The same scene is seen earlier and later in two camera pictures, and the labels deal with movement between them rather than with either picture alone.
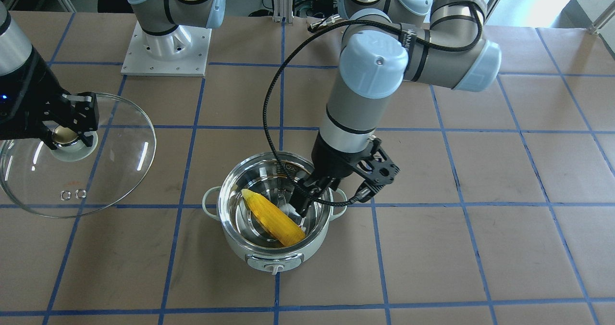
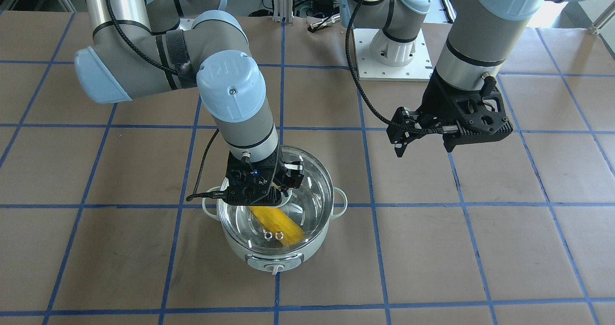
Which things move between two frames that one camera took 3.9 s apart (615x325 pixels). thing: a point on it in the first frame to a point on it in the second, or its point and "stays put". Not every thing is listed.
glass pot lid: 73,180 to 292,226
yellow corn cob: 276,223 stays put
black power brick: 324,2 stays put
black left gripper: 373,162 to 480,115
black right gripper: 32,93 to 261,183
